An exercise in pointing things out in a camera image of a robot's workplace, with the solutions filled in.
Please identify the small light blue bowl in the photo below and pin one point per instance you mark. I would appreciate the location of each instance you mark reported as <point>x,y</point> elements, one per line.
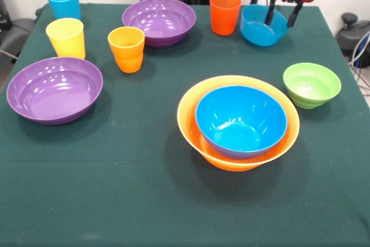
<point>260,34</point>

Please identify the green bowl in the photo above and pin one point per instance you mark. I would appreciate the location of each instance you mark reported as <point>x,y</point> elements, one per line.
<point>312,85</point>

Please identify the large blue bowl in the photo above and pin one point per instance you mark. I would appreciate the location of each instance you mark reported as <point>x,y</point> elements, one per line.
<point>240,114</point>

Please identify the red cup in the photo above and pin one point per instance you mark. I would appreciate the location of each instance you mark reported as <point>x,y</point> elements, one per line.
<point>224,15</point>

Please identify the black floor base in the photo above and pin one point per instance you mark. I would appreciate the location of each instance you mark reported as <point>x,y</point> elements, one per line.
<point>355,33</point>

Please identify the purple bowl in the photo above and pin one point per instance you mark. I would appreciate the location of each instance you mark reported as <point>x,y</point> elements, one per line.
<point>159,18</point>
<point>55,93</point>

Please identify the large orange bowl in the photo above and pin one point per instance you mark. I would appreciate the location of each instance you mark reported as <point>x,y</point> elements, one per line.
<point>231,163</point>

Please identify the orange cup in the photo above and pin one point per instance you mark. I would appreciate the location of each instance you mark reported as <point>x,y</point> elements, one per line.
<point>127,56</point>

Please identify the yellow cup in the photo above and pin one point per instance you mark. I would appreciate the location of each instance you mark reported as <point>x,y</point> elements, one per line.
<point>68,41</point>

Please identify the blue cup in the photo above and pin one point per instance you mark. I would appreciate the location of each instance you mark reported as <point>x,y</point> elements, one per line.
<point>65,4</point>

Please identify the dark green tablecloth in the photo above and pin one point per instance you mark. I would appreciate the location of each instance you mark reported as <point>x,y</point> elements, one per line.
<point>115,171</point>

